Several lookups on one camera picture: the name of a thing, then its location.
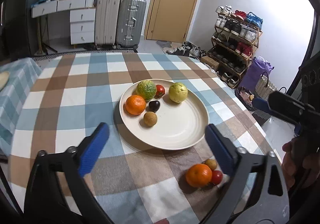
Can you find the orange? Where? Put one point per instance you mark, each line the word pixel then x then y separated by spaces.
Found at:
pixel 198 176
pixel 135 105

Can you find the wooden shoe rack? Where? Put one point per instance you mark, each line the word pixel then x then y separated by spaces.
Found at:
pixel 235 40

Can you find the black refrigerator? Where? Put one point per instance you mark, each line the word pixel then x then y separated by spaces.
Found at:
pixel 19 29

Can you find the wrinkled green melon fruit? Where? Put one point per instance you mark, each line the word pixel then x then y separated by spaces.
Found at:
pixel 146 89

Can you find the beige suitcase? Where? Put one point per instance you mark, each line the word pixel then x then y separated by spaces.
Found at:
pixel 106 18

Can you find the dark purple plum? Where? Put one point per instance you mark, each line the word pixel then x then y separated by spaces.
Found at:
pixel 154 106

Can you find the silver aluminium suitcase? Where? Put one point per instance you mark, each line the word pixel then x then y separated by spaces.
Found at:
pixel 130 21

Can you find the yellow-green guava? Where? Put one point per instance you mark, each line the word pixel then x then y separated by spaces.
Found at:
pixel 178 92

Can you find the purple bag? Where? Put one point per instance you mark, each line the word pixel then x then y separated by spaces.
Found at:
pixel 255 70

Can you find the teal checkered side tablecloth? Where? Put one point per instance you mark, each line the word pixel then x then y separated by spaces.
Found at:
pixel 23 75

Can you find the cream round plate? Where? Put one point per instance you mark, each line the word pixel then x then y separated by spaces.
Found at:
pixel 178 127

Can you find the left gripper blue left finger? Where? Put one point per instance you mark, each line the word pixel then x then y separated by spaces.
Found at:
pixel 84 157

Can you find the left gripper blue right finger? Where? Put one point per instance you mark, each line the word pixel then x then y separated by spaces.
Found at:
pixel 229 157

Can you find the woven basket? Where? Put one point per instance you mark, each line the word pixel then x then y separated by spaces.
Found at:
pixel 264 87

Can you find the white drawer desk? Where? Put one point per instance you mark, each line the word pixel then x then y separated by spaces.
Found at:
pixel 67 19

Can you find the tan wooden door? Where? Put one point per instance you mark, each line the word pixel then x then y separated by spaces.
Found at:
pixel 169 20

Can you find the red tomato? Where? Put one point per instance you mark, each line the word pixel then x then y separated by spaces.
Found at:
pixel 217 177
pixel 160 91

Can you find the brown longan fruit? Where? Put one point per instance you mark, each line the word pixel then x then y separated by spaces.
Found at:
pixel 150 119

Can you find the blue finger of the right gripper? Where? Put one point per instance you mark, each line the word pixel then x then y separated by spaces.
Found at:
pixel 261 104

